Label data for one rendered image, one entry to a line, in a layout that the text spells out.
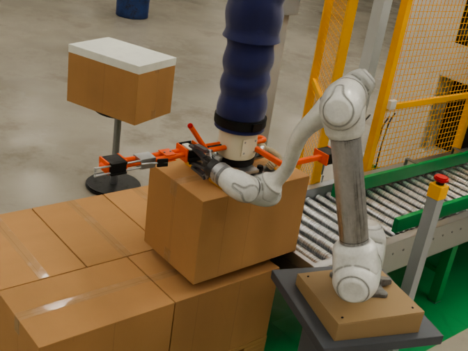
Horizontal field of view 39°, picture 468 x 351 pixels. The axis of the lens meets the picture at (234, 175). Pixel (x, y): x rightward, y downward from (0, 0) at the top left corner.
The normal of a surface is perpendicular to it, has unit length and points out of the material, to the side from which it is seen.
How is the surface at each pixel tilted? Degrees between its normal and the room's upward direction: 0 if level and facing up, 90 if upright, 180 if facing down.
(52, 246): 0
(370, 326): 90
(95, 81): 90
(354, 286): 98
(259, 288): 90
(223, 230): 90
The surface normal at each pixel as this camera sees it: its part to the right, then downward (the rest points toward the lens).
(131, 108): -0.51, 0.29
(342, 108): -0.31, 0.24
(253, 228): 0.61, 0.40
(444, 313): 0.14, -0.90
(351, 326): 0.31, 0.43
